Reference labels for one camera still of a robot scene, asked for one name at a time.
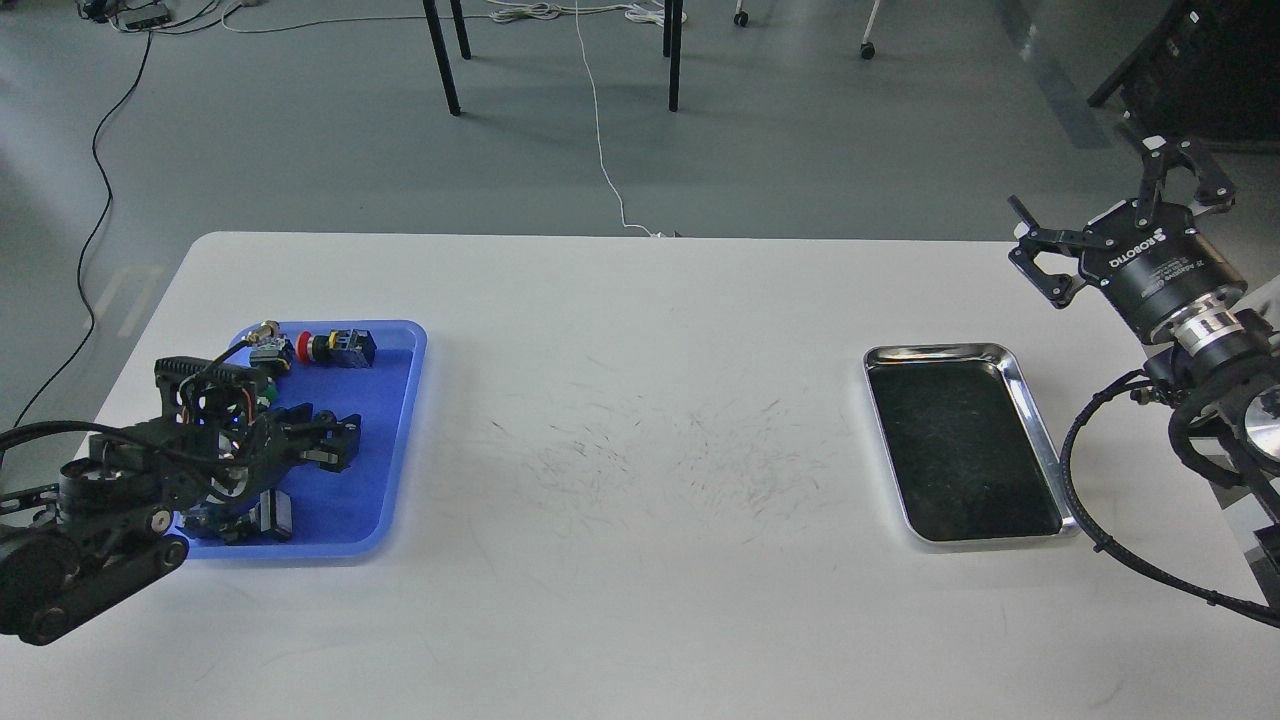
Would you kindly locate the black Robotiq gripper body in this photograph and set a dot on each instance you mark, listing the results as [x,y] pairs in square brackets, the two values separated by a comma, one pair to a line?
[1152,272]

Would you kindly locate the black selector switch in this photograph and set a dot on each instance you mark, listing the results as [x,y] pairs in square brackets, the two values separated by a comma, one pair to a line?
[271,350]

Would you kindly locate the blue plastic tray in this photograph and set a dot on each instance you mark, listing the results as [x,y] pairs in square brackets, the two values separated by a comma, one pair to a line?
[342,515]

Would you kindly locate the black gripper body screen left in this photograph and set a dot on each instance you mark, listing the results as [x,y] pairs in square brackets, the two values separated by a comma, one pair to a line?
[223,434]

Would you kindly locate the black table leg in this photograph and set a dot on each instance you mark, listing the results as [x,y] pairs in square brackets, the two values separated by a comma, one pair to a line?
[440,51]
[673,38]

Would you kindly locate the black table leg left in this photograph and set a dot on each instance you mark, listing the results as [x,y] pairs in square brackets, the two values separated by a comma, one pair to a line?
[440,51]

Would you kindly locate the black square push button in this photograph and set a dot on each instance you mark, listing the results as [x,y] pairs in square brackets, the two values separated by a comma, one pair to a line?
[268,518]

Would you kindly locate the black table leg right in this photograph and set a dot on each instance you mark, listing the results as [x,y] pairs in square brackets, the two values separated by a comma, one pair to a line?
[673,38]

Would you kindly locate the red emergency stop button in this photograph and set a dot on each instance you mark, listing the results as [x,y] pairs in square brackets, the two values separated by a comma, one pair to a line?
[352,349]

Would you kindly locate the silver metal tray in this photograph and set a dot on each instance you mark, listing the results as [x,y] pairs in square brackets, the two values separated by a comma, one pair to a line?
[972,464]

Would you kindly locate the left gripper black finger screen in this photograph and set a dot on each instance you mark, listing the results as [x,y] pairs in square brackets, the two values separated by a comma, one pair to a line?
[334,460]
[304,425]

